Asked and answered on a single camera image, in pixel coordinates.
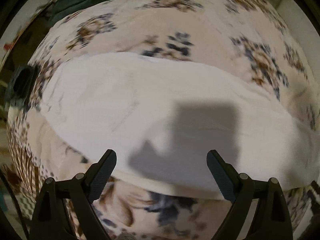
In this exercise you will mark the white pants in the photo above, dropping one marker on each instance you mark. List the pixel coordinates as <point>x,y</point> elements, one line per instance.
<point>162,117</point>

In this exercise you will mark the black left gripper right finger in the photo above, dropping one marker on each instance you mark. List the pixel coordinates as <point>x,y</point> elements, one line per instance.
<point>238,188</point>

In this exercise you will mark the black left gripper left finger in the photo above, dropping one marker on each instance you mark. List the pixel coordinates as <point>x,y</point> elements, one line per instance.
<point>84,188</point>

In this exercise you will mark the floral cream bedspread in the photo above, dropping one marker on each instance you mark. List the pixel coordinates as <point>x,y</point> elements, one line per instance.
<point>245,38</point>

